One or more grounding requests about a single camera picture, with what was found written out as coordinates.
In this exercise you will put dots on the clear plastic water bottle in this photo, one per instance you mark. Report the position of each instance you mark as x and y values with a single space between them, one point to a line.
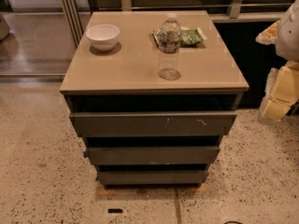
168 43

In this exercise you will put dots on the wooden board under cabinet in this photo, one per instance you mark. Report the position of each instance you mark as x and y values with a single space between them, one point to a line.
115 190

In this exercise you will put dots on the grey drawer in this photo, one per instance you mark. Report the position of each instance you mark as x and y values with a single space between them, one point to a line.
151 155
148 124
152 177

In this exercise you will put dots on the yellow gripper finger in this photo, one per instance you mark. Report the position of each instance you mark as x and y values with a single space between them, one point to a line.
269 35
281 93

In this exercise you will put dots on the metal railing frame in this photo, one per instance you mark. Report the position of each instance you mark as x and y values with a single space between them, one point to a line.
224 13

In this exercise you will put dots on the white ceramic bowl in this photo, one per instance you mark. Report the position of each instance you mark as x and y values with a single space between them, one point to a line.
103 37

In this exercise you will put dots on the grey drawer cabinet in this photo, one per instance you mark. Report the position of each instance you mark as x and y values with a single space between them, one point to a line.
126 80

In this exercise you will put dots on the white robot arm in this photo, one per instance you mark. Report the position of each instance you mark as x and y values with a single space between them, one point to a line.
287 43

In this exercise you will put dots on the grey top drawer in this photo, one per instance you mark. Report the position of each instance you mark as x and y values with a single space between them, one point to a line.
148 124

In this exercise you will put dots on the grey bottom drawer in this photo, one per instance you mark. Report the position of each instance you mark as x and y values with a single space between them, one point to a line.
152 177

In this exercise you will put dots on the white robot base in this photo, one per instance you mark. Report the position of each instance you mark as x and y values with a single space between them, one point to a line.
4 28

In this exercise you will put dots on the green snack bag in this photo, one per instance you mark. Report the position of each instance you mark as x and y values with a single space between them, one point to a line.
191 37

